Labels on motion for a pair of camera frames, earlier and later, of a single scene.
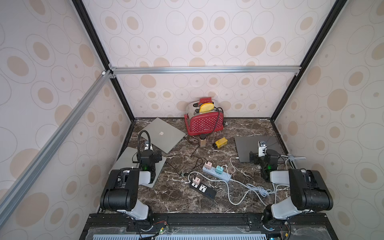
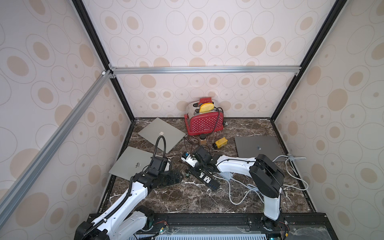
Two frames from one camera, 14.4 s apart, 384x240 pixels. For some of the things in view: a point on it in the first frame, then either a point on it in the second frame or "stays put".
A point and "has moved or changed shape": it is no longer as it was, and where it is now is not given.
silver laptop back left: x=163 y=134 stays put
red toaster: x=198 y=123 stays put
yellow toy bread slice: x=206 y=107 stays put
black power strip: x=208 y=191 -> x=207 y=178
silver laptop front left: x=124 y=160 stays put
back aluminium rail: x=126 y=69 stays put
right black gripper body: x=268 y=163 -> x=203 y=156
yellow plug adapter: x=221 y=142 stays put
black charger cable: x=191 y=156 has moved or changed shape
